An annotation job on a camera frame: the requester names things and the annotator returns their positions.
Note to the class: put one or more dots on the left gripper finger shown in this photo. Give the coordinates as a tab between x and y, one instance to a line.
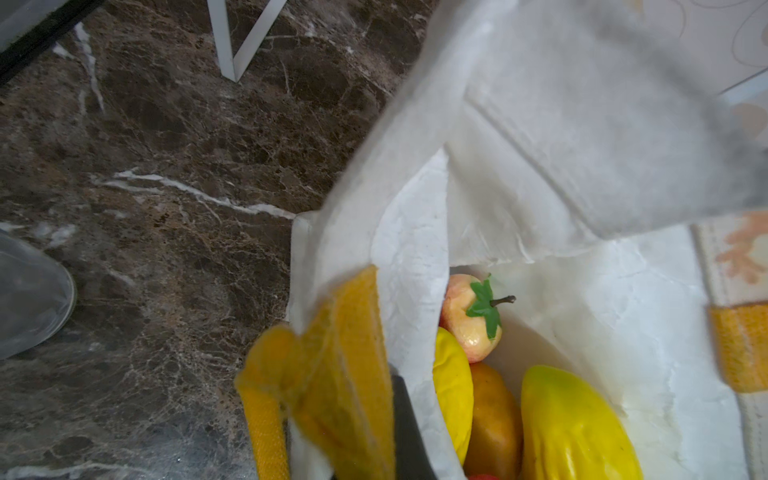
411	460

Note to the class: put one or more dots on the orange fruit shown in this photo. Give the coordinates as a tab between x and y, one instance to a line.
496	441

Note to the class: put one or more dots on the yellow mango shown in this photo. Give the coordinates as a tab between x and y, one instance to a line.
454	390
570	431

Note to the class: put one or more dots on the red yellow peach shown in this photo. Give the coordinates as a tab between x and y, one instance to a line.
470	312

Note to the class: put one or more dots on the white grocery bag yellow handles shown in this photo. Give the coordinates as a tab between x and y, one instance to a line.
575	156

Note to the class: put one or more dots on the clear plastic cup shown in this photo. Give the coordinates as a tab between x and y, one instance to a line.
38	296

